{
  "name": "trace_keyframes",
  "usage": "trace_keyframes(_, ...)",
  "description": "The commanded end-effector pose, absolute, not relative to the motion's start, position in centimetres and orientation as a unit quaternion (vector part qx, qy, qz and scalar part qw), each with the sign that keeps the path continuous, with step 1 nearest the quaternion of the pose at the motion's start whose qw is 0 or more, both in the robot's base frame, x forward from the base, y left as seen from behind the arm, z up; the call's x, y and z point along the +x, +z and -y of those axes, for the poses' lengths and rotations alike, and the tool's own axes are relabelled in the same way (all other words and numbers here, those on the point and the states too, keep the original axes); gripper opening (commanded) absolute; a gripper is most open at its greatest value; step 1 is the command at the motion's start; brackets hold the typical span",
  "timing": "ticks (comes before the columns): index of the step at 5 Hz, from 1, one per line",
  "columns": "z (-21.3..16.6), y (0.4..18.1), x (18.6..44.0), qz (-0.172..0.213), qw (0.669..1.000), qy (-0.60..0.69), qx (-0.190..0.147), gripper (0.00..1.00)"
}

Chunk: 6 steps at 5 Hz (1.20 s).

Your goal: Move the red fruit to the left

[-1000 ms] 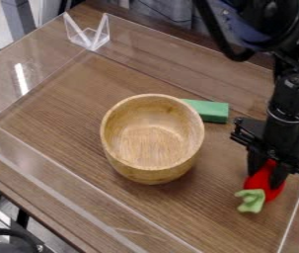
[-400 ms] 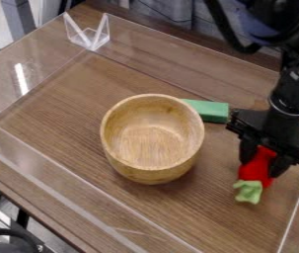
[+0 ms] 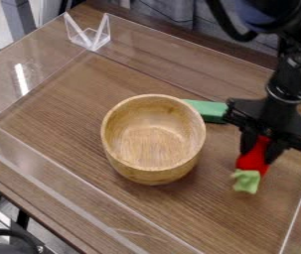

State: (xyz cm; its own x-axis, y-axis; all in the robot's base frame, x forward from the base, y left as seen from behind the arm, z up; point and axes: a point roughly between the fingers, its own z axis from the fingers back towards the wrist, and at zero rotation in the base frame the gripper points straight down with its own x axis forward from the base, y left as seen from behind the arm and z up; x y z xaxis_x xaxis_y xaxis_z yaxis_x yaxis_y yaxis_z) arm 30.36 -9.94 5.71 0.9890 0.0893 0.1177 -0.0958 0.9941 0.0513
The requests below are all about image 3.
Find red plush fruit green leaf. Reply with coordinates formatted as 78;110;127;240
230;135;270;194

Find green sponge block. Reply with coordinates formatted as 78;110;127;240
185;99;226;124

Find wooden bowl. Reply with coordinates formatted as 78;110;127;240
100;94;206;186

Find clear acrylic corner bracket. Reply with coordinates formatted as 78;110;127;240
64;12;111;52

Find black metal device base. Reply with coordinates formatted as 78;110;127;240
8;222;58;254

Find clear acrylic tray enclosure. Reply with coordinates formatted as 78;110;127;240
0;8;301;254

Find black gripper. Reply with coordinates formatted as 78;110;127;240
224;89;301;165

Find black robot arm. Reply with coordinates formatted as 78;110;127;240
205;0;301;164

